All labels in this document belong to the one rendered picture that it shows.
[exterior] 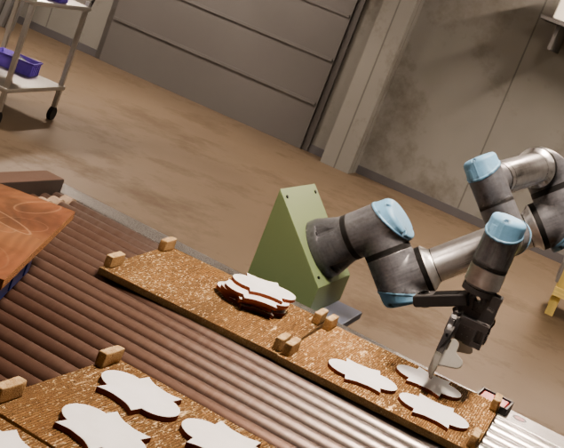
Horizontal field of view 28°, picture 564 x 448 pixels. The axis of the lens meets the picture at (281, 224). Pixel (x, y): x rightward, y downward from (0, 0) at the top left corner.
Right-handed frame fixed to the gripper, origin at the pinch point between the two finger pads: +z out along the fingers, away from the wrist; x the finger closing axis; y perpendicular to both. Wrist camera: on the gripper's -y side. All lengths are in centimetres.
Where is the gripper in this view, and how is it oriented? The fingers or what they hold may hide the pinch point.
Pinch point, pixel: (433, 368)
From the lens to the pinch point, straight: 235.1
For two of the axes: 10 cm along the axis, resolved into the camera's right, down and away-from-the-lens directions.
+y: 8.8, 4.0, -2.6
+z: -3.5, 9.1, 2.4
